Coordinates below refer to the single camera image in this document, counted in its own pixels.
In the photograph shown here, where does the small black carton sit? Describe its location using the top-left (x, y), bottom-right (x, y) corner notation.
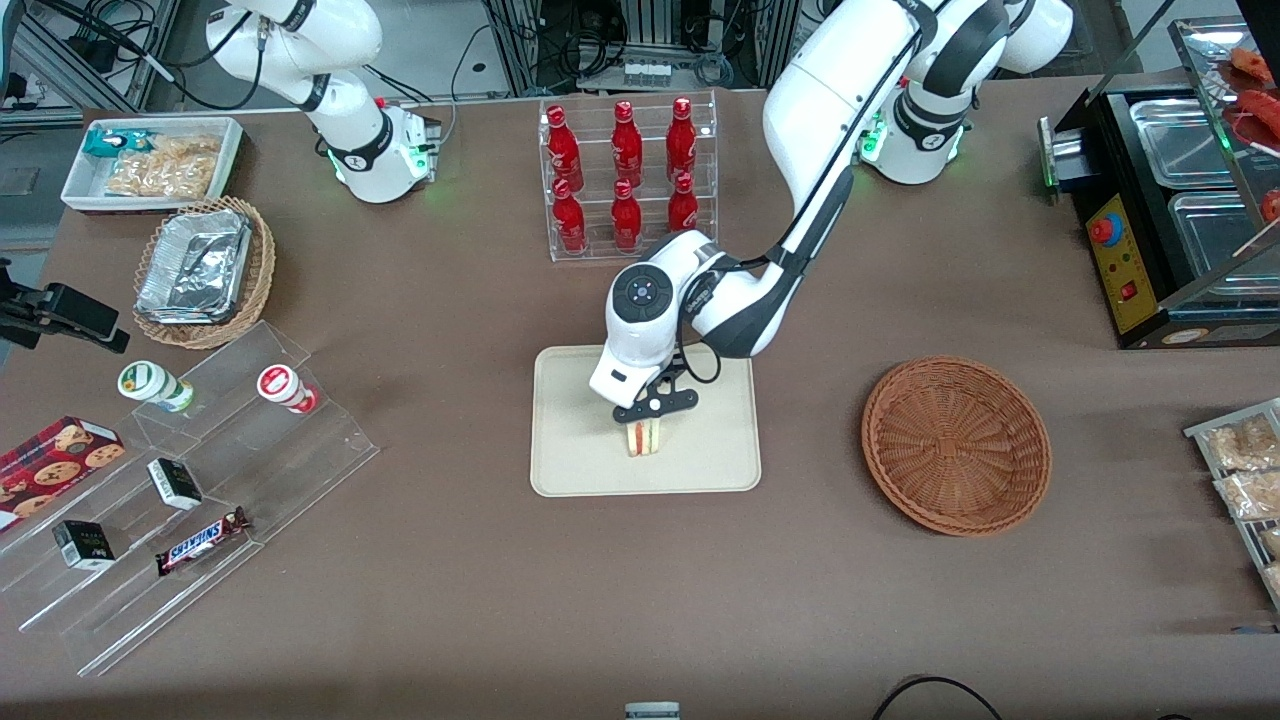
top-left (146, 457), bottom-right (204, 512)
top-left (51, 519), bottom-right (117, 572)

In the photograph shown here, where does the white rectangular snack bin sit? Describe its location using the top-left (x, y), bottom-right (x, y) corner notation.
top-left (60, 116), bottom-right (247, 215)

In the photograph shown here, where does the black clamp mount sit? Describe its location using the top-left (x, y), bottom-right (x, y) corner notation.
top-left (0, 258), bottom-right (132, 355)

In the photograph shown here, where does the oval light wicker basket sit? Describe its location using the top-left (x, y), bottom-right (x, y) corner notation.
top-left (131, 195), bottom-right (278, 351)

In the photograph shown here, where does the black table cable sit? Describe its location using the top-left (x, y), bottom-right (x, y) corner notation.
top-left (870, 676), bottom-right (1003, 720)

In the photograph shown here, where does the aluminium foil container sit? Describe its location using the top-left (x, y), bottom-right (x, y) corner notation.
top-left (134, 207), bottom-right (254, 326)

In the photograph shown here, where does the clear bag of crackers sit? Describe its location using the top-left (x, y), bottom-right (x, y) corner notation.
top-left (104, 134), bottom-right (223, 199)

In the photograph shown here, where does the clear bag of fried snacks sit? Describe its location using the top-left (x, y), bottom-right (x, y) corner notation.
top-left (1214, 470), bottom-right (1280, 522)
top-left (1204, 414), bottom-right (1280, 472)

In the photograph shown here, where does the green lid yogurt cup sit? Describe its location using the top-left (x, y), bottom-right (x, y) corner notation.
top-left (116, 360), bottom-right (196, 414)

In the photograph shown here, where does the steel warmer pan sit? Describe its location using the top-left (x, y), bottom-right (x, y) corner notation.
top-left (1166, 188), bottom-right (1280, 283)
top-left (1128, 96), bottom-right (1239, 191)

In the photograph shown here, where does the grey tray of snack bags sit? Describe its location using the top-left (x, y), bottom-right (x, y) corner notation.
top-left (1184, 397), bottom-right (1280, 613)

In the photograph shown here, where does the red fried food piece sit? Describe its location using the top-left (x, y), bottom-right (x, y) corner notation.
top-left (1228, 45), bottom-right (1280, 153)

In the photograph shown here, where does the clear acrylic stepped display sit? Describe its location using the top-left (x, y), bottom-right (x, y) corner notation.
top-left (0, 319), bottom-right (382, 679)

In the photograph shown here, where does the Snickers chocolate bar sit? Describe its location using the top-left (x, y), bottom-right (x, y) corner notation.
top-left (154, 506), bottom-right (252, 578)

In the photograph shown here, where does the clear acrylic bottle rack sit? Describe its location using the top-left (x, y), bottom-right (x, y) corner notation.
top-left (537, 89), bottom-right (720, 264)

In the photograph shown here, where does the red cookie box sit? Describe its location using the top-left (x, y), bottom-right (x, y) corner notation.
top-left (0, 415), bottom-right (128, 533)

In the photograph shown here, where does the aluminium frame rack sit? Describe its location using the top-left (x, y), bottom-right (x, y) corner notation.
top-left (484, 0), bottom-right (831, 93)
top-left (0, 0), bottom-right (183, 113)

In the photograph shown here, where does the beige plastic tray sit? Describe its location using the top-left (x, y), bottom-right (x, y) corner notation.
top-left (529, 340), bottom-right (763, 499)

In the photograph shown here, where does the red cola bottle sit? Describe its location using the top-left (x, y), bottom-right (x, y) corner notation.
top-left (610, 178), bottom-right (644, 252)
top-left (546, 105), bottom-right (586, 193)
top-left (611, 100), bottom-right (645, 189)
top-left (551, 178), bottom-right (589, 255)
top-left (666, 172), bottom-right (701, 237)
top-left (665, 96), bottom-right (699, 186)

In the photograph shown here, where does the round brown wicker basket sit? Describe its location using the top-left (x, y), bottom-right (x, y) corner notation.
top-left (861, 355), bottom-right (1053, 539)

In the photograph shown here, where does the teal snack packet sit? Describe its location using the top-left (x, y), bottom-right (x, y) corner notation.
top-left (82, 129), bottom-right (153, 160)

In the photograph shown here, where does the black food warmer cabinet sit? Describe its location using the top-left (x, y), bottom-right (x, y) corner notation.
top-left (1037, 15), bottom-right (1280, 351)

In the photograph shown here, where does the red lid yogurt cup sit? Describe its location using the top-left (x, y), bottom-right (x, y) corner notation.
top-left (255, 364), bottom-right (320, 416)

